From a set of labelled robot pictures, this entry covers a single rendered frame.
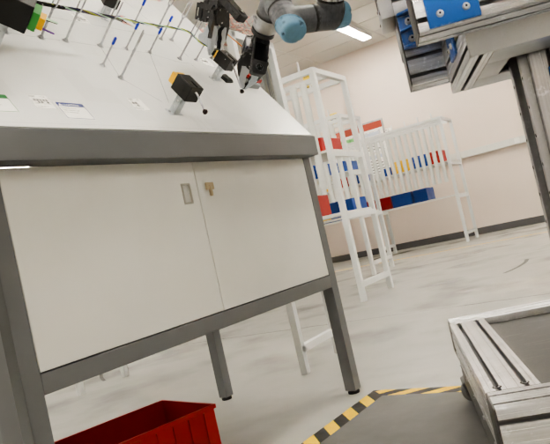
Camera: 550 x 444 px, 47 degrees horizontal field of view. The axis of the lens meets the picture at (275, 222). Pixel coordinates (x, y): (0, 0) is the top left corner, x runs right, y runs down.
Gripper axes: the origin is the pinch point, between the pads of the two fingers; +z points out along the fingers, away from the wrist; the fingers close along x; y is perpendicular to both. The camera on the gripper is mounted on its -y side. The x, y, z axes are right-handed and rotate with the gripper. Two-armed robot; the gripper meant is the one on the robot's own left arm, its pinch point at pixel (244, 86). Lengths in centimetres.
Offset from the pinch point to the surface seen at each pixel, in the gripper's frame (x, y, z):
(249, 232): -5.0, -46.2, 14.5
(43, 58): 55, -32, -18
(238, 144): 3.0, -29.6, -2.0
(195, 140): 16.4, -39.0, -8.6
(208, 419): -2, -87, 49
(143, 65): 31.7, -9.2, -5.7
